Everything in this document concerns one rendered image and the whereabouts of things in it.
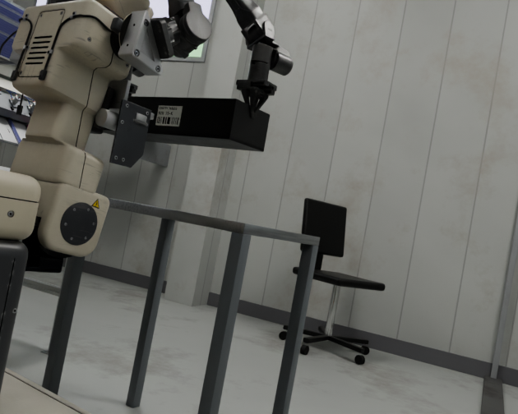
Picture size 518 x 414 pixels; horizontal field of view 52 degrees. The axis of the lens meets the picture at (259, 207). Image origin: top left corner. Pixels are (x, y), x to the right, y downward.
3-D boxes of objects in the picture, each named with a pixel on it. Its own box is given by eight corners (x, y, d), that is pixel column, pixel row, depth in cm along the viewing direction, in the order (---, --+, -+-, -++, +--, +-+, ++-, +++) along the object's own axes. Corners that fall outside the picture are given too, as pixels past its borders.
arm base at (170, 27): (123, 23, 125) (160, 20, 118) (147, 15, 130) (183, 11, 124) (134, 59, 129) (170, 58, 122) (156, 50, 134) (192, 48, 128)
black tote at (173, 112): (91, 129, 174) (97, 95, 174) (131, 140, 188) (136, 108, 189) (228, 139, 142) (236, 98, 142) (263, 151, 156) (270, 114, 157)
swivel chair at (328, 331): (377, 355, 408) (402, 216, 412) (360, 371, 344) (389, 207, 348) (293, 333, 434) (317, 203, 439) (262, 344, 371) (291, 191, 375)
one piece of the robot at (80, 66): (13, 260, 106) (106, -12, 115) (-76, 231, 127) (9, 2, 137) (110, 281, 127) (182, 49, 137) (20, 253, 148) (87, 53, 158)
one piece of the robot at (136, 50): (131, 54, 117) (146, 9, 118) (116, 55, 119) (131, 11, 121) (162, 76, 125) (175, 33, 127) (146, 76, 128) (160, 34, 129)
